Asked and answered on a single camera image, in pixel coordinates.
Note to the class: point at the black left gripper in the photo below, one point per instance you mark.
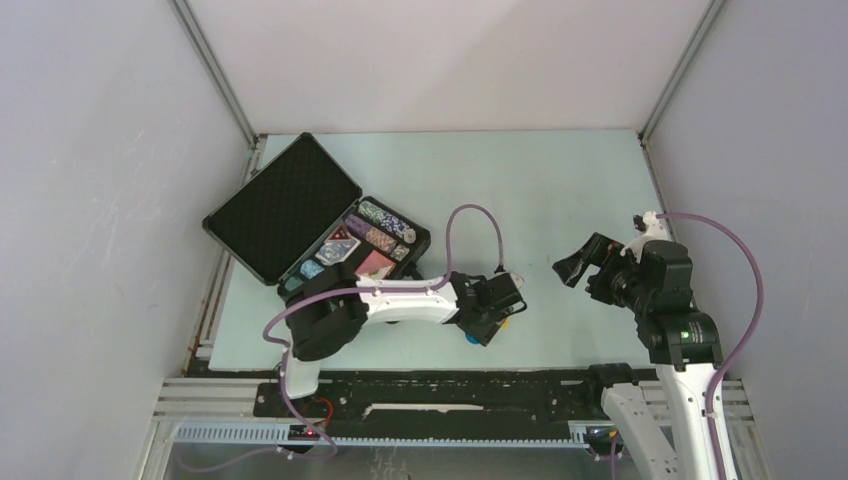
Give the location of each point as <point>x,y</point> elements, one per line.
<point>484,333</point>

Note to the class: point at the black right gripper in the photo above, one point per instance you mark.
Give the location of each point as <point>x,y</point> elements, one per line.
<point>595,250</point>

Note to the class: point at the red playing card deck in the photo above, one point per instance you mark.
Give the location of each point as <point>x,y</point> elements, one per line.
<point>376,266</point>

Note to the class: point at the black poker set case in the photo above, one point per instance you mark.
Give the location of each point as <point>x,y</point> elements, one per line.
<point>288,209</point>

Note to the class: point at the red triangular all-in button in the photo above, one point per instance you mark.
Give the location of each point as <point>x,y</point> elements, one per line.
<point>341,235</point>

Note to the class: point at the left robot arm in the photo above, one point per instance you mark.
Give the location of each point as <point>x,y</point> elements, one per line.
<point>330,310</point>

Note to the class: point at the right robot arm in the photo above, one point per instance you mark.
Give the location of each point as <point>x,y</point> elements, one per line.
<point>651,278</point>

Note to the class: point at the grey white chip stack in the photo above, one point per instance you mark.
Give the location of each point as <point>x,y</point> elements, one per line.
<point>400,252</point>

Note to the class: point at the purple orange chip stack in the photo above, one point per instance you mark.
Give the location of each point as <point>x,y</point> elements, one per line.
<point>373,235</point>

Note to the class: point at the blue playing card deck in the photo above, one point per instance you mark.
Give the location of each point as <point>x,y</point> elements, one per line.
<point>336,251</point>

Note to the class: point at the light blue chip stack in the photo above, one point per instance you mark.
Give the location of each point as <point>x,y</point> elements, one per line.
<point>310,269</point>

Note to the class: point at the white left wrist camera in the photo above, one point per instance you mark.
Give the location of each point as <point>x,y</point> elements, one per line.
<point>517,279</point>

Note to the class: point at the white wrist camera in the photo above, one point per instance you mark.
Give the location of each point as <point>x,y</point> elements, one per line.
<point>517,279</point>
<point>649,227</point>

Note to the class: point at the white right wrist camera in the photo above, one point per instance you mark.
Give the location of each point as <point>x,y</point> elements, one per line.
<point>649,227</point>

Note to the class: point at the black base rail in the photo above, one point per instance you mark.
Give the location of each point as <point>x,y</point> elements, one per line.
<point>463,405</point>

